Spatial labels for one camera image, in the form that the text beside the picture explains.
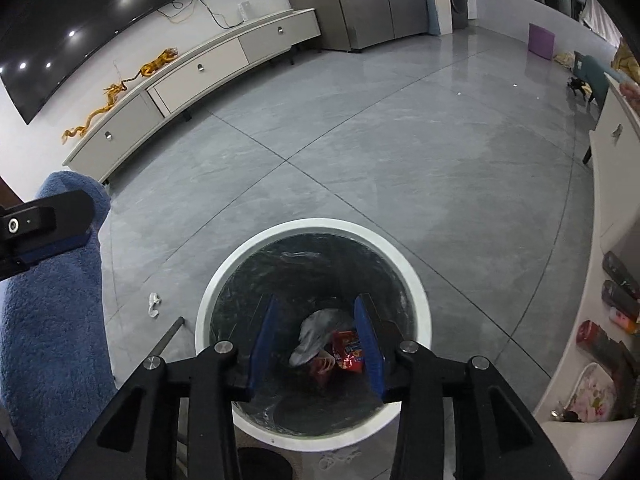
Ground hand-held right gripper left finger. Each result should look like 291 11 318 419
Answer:
57 294 278 480

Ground purple box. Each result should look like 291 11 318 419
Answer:
528 23 557 61

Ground large black television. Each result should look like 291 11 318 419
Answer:
0 0 231 126

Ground white round trash bin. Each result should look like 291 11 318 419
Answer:
195 217 432 451

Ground red can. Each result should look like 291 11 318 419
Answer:
576 320 608 356

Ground red blue snack packet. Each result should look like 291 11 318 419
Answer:
331 330 368 373

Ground black remote control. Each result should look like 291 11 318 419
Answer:
601 280 640 321
602 251 638 286

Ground silver refrigerator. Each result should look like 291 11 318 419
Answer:
327 0 431 52

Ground floral tray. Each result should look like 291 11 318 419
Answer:
562 362 626 423

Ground dark round object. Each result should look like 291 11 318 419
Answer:
237 447 296 480

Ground blue fluffy blanket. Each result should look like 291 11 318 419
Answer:
0 171 118 480

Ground pink small bottle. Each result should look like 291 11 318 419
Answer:
609 308 640 335

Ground small black object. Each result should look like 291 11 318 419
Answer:
566 76 593 101

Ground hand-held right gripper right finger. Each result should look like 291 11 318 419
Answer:
353 292 573 480

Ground golden dragon figurine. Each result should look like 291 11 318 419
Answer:
61 81 128 145

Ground red white paper cup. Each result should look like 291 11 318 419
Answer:
307 350 337 386

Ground white coffee table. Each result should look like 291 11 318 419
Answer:
532 72 640 421

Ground grey crumpled wrapper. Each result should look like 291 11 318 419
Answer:
289 309 356 367

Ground orange dragon figurine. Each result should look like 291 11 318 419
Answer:
140 47 180 78

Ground grey metal rod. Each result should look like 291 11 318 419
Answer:
150 316 185 361

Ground green chair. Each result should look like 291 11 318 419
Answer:
572 51 611 111

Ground white beige tv cabinet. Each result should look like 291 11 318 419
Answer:
61 7 321 183

